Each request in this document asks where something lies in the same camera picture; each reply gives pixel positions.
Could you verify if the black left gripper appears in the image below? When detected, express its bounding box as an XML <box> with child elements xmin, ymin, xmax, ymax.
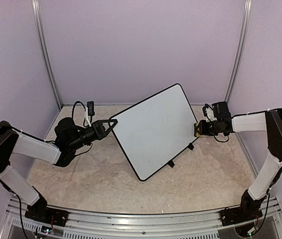
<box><xmin>68</xmin><ymin>119</ymin><xmax>118</xmax><ymax>151</ymax></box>

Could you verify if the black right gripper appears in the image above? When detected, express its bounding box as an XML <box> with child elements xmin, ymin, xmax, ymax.
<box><xmin>196</xmin><ymin>119</ymin><xmax>221</xmax><ymax>136</ymax></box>

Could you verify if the yellow whiteboard eraser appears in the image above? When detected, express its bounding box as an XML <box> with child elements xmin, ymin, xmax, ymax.
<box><xmin>194</xmin><ymin>123</ymin><xmax>201</xmax><ymax>137</ymax></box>

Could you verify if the black framed whiteboard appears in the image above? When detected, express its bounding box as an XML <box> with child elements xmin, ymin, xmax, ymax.
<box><xmin>110</xmin><ymin>83</ymin><xmax>197</xmax><ymax>182</ymax></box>

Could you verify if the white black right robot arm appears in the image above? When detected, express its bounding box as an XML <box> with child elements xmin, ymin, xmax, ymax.
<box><xmin>194</xmin><ymin>102</ymin><xmax>282</xmax><ymax>221</ymax></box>

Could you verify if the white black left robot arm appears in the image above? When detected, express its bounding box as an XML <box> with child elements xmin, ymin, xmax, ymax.
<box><xmin>0</xmin><ymin>117</ymin><xmax>118</xmax><ymax>222</ymax></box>

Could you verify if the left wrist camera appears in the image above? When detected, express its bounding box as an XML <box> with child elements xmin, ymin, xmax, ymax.
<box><xmin>85</xmin><ymin>101</ymin><xmax>95</xmax><ymax>126</ymax></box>

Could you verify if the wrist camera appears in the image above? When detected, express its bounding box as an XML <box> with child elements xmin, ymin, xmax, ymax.
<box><xmin>85</xmin><ymin>101</ymin><xmax>95</xmax><ymax>126</ymax></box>
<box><xmin>202</xmin><ymin>104</ymin><xmax>214</xmax><ymax>121</ymax></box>

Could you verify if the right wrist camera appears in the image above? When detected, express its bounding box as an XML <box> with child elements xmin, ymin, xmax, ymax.
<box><xmin>202</xmin><ymin>104</ymin><xmax>214</xmax><ymax>121</ymax></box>

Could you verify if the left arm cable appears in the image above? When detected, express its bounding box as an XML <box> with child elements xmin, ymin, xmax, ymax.
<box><xmin>71</xmin><ymin>101</ymin><xmax>88</xmax><ymax>120</ymax></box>

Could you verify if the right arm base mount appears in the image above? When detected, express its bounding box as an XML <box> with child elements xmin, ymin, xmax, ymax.
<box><xmin>220</xmin><ymin>207</ymin><xmax>263</xmax><ymax>226</ymax></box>

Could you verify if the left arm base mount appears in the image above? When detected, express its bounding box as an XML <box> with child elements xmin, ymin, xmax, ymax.
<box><xmin>25</xmin><ymin>206</ymin><xmax>69</xmax><ymax>227</ymax></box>

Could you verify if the front aluminium rail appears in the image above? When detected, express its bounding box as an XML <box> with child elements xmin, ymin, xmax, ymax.
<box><xmin>5</xmin><ymin>196</ymin><xmax>282</xmax><ymax>239</ymax></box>

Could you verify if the right aluminium frame post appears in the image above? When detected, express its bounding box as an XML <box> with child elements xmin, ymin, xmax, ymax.
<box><xmin>225</xmin><ymin>0</ymin><xmax>253</xmax><ymax>103</ymax></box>

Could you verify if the aluminium frame post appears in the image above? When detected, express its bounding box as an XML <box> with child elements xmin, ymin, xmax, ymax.
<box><xmin>225</xmin><ymin>0</ymin><xmax>253</xmax><ymax>103</ymax></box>
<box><xmin>31</xmin><ymin>0</ymin><xmax>63</xmax><ymax>111</ymax></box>

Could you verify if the left aluminium frame post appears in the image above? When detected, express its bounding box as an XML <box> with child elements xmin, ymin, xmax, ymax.
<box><xmin>31</xmin><ymin>0</ymin><xmax>63</xmax><ymax>111</ymax></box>

